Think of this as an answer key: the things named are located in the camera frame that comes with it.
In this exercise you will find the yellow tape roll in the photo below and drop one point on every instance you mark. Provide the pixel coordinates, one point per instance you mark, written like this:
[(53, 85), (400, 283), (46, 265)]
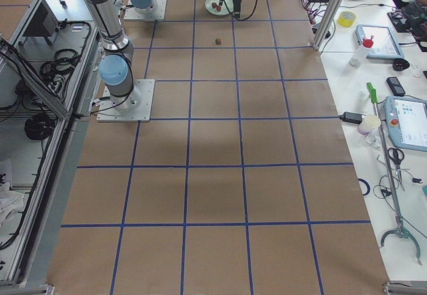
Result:
[(346, 19)]

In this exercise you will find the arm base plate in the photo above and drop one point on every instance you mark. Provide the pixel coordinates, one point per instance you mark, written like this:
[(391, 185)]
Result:
[(137, 106), (155, 12)]

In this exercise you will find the black power adapter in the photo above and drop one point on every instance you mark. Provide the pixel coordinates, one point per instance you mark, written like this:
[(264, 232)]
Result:
[(351, 117)]

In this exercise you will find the teach pendant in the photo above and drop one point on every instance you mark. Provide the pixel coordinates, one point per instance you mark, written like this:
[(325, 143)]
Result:
[(385, 45), (406, 122)]

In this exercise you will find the light green plate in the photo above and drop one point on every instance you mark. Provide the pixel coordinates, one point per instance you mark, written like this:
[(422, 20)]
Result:
[(227, 7)]

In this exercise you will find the paper cup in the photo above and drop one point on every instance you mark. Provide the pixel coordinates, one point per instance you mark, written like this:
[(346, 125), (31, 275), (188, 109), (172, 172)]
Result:
[(368, 124)]

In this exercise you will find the teach pendant near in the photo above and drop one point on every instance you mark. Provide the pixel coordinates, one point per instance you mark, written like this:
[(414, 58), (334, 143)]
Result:
[(406, 122)]

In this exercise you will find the aluminium frame post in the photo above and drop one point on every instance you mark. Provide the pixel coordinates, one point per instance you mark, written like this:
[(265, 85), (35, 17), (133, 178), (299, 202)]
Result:
[(325, 23)]

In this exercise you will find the teach pendant far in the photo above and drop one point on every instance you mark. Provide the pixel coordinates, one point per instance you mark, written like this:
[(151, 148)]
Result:
[(385, 45)]

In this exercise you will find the black scissors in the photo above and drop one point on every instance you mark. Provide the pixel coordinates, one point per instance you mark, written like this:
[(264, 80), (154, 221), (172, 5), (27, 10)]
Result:
[(397, 156)]

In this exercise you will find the clear bottle red cap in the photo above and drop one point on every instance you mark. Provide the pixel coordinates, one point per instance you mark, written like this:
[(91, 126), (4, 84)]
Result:
[(362, 52)]

